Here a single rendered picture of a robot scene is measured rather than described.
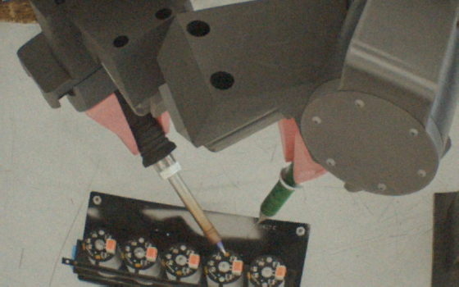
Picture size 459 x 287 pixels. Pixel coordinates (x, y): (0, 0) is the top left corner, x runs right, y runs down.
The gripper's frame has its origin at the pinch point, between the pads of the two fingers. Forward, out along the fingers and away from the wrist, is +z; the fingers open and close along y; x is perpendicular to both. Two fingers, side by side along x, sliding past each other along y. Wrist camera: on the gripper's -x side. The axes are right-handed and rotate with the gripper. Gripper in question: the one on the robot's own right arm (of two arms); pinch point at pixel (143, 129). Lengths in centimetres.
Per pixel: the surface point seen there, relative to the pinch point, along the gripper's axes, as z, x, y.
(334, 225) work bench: 13.7, -4.1, 8.5
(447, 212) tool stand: 15.6, -9.0, 16.1
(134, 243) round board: 5.7, -2.1, -4.4
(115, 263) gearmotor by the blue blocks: 7.3, -1.2, -6.3
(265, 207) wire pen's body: 1.6, -9.7, 2.4
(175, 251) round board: 6.6, -3.9, -2.5
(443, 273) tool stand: 17.5, -12.4, 12.9
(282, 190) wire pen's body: -0.4, -11.1, 3.2
